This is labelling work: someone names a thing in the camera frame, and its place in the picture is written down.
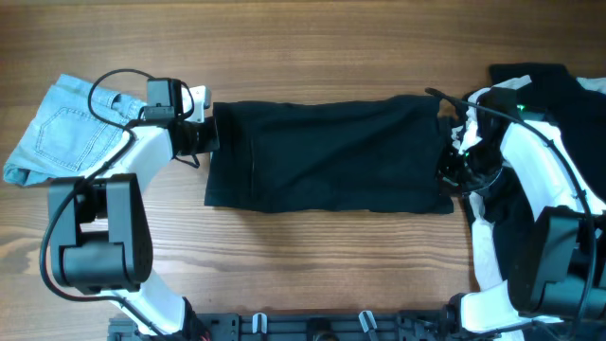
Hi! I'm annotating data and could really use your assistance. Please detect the black shorts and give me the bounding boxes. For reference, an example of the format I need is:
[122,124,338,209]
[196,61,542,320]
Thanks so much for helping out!
[205,95,454,214]

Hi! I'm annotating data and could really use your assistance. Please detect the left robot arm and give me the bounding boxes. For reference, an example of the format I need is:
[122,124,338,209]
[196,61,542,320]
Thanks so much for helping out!
[39,77,219,340]

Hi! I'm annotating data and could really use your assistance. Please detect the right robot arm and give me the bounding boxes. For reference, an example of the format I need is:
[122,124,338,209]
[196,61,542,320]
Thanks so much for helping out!
[437,87,605,339]

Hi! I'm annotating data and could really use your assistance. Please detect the black and white clothes pile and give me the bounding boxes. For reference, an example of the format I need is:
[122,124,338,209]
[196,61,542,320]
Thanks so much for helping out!
[454,63,606,341]

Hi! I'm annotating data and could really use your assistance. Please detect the folded light blue denim shorts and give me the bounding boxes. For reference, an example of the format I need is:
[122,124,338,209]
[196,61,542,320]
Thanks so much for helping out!
[4,74,145,186]

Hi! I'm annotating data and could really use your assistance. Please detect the right black cable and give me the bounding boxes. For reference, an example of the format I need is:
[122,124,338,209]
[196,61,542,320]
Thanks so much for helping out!
[424,87,598,332]

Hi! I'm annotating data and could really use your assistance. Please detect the black cable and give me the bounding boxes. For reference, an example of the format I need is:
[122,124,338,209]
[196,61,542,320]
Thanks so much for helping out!
[424,87,598,332]
[39,68,203,338]

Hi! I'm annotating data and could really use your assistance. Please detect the left black cable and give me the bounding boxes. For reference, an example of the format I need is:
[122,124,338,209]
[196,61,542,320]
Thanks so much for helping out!
[39,68,203,338]

